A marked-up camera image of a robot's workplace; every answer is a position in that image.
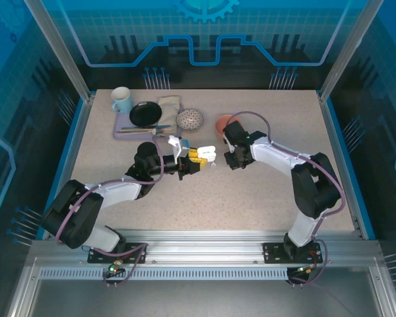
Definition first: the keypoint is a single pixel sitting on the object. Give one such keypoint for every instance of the aluminium side rail blue edging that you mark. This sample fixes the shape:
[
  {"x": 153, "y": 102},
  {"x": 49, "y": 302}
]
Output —
[
  {"x": 343, "y": 158},
  {"x": 76, "y": 148}
]

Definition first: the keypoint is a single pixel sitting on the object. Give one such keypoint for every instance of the patterned ceramic bowl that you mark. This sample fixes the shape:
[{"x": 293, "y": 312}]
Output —
[{"x": 189, "y": 119}]

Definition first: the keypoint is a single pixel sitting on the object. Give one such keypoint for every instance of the small black plate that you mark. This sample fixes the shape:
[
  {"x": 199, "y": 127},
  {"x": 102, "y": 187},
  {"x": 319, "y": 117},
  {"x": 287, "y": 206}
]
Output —
[{"x": 145, "y": 113}]

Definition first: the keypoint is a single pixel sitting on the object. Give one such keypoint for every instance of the silver metal fork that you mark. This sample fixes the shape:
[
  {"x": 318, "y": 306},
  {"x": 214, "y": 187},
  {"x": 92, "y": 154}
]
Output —
[{"x": 155, "y": 131}]

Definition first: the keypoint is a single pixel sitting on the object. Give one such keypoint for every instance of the aluminium frame post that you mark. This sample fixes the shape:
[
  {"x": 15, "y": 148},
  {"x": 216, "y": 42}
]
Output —
[
  {"x": 349, "y": 53},
  {"x": 62, "y": 53}
]

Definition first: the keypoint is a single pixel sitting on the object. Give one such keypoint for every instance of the small green-lit adapter board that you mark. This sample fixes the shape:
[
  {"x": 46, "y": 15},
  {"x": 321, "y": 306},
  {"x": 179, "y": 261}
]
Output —
[
  {"x": 112, "y": 269},
  {"x": 305, "y": 270}
]

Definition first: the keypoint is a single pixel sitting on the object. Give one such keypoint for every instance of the wooden chopstick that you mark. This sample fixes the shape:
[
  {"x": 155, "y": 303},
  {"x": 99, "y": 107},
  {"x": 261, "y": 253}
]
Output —
[{"x": 135, "y": 130}]

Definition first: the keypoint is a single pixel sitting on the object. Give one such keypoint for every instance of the folded beige cloth napkin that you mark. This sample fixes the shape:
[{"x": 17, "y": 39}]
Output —
[{"x": 170, "y": 110}]

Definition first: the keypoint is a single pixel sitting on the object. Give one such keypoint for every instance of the light blue ceramic mug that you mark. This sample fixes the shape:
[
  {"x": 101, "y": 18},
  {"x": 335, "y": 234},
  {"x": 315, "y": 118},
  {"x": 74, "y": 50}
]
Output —
[{"x": 122, "y": 99}]

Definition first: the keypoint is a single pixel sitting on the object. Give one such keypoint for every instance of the salmon pink ceramic cup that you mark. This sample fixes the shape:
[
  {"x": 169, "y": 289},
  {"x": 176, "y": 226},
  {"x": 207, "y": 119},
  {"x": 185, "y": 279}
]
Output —
[{"x": 221, "y": 125}]

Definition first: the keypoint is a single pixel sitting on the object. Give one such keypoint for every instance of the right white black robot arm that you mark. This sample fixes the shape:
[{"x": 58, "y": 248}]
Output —
[{"x": 274, "y": 155}]

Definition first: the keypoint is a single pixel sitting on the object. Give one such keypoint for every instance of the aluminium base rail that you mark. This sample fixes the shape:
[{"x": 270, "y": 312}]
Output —
[{"x": 201, "y": 246}]

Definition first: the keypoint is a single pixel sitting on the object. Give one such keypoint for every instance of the lavender plastic tray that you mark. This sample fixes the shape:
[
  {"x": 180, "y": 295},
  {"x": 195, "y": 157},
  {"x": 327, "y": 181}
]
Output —
[{"x": 118, "y": 116}]

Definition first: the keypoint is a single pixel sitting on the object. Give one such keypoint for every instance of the white earbuds charging case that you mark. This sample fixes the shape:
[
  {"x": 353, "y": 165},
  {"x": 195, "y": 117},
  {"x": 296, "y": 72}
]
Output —
[{"x": 207, "y": 152}]

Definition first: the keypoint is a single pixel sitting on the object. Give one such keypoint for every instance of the grey metal base frame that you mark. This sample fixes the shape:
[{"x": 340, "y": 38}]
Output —
[{"x": 198, "y": 297}]

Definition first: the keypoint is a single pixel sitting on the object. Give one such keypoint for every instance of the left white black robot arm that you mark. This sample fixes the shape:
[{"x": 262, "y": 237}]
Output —
[{"x": 118, "y": 195}]

